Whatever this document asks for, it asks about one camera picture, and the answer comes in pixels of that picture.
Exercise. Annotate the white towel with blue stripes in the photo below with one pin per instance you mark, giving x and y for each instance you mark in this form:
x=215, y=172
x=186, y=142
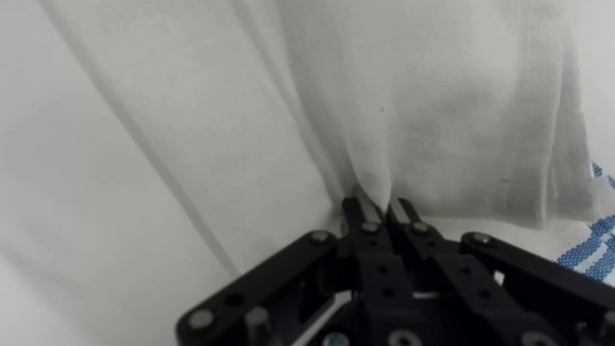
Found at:
x=416, y=97

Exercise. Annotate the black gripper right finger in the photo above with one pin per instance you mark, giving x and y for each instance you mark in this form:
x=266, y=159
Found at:
x=487, y=290

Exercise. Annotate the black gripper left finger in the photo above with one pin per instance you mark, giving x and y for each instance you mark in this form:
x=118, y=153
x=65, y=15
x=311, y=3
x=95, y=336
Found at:
x=301, y=282

